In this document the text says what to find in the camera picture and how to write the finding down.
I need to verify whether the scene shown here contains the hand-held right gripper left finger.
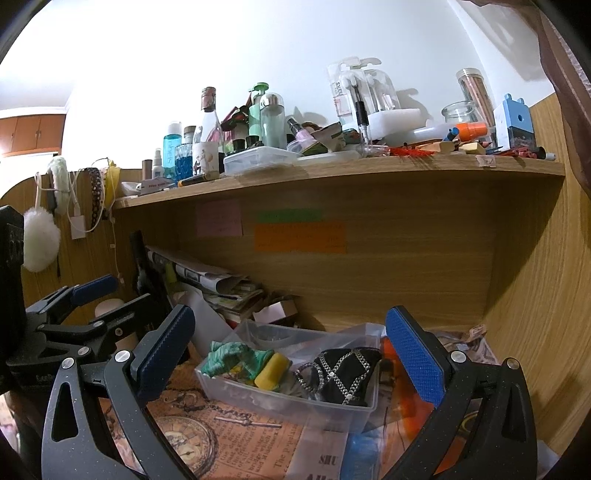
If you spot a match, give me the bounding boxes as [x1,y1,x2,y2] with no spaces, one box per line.
[41,304,197,480]

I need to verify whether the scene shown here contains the crumpled printed paper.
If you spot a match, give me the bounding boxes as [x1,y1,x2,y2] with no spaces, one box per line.
[434,325,502,370]

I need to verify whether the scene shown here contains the green sticky note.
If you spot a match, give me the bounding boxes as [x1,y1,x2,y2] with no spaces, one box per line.
[257,209,323,223]

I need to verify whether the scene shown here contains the white foam box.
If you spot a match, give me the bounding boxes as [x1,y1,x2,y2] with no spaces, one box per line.
[369,107,426,146]

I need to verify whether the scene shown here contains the purple spray bottle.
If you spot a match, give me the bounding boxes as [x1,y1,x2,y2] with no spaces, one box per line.
[286,117,317,153]

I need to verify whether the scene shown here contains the orange sticky note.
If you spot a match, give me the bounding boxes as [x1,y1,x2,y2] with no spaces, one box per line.
[255,223,347,254]

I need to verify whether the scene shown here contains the green cloth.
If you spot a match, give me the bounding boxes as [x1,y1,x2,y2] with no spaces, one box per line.
[199,340,275,384]

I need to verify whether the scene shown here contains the clear bottle silver cap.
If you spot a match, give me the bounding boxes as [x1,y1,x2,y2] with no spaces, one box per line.
[259,92,286,149]

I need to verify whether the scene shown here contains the yellow headband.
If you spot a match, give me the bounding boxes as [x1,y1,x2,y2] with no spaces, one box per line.
[105,161,122,208]

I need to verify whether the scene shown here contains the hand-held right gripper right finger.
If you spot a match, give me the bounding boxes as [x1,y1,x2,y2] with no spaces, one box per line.
[379,305,539,480]

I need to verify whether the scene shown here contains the black marker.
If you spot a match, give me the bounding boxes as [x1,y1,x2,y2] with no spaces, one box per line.
[178,171,220,188]

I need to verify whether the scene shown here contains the pink curtain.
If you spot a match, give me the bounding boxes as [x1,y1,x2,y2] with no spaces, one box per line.
[462,0,591,208]

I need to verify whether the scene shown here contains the black white braided cord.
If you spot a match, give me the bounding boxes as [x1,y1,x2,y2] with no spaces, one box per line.
[293,362,326,398]

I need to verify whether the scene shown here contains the small white cardboard box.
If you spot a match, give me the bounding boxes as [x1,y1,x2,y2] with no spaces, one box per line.
[253,300,298,326]

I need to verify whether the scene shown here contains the blue pencil sharpener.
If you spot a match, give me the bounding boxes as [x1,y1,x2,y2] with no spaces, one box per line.
[493,93,536,148]

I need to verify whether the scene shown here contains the white fluffy puff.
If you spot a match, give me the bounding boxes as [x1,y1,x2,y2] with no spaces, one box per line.
[22,208,62,273]

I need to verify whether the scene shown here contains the clear glass bottle foil top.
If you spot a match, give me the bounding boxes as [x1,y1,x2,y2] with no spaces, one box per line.
[191,87,225,176]

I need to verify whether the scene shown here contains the yellow sponge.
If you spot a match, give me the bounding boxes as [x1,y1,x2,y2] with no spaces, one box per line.
[254,353,291,392]

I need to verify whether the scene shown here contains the clear plastic bin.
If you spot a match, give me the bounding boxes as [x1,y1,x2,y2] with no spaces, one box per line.
[194,318,386,435]

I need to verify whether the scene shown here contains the tall clear pencil canister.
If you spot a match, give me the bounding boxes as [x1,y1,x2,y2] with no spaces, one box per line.
[456,68,495,139]

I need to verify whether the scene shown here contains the white fluffy headband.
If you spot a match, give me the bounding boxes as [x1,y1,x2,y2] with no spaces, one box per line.
[48,157,72,215]

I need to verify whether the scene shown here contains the orange capped bottle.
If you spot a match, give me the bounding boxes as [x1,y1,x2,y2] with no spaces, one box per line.
[455,122,488,140]

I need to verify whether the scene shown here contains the brown studded headband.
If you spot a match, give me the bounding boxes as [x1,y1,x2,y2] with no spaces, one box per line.
[88,167,105,232]

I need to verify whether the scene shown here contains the wooden shelf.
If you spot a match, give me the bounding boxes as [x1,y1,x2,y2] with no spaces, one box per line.
[113,152,566,210]

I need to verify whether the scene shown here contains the white tube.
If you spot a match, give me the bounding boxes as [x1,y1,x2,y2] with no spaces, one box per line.
[136,178,178,195]

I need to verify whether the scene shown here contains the mint green pump bottle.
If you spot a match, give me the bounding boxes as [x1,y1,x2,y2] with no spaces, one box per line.
[247,82,269,148]

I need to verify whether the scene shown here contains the red plastic ties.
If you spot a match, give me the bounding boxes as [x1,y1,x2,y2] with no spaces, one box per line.
[390,145,435,158]

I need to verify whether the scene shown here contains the stack of newspapers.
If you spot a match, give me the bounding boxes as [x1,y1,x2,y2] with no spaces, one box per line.
[145,244,296,324]

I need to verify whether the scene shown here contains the glass jar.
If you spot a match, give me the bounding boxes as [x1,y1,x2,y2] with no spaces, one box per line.
[442,100,483,130]

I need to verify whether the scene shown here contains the dark wine bottle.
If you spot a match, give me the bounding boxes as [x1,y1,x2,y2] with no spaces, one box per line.
[129,230,174,315]

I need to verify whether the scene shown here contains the black chain-patterned pouch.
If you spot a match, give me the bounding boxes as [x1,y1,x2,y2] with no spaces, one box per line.
[293,347,384,407]

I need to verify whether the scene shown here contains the flat clear plastic box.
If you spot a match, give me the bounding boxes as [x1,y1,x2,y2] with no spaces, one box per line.
[223,147,301,176]

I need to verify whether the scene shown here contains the wooden wall cabinet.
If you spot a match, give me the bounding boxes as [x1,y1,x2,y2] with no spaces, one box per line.
[0,114,66,158]

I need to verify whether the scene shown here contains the blue bead jar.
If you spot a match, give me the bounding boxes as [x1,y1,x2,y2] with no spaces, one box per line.
[175,126,199,181]

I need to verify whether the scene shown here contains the orange plastic bag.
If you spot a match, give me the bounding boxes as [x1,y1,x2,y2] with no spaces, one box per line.
[360,337,462,462]

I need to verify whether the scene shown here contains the vintage newspaper print paper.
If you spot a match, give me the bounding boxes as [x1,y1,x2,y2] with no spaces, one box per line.
[99,360,352,480]

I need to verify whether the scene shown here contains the blue liquid bottle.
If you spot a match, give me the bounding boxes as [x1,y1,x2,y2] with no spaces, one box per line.
[163,122,183,182]

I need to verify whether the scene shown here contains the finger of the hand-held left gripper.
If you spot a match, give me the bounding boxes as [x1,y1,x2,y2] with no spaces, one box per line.
[25,274,118,324]
[37,295,160,358]

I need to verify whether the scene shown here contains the pink sticky note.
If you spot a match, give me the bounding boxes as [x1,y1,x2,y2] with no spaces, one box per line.
[196,200,243,237]

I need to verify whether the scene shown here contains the clear blister package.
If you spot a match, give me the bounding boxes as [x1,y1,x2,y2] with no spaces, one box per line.
[328,56,400,127]

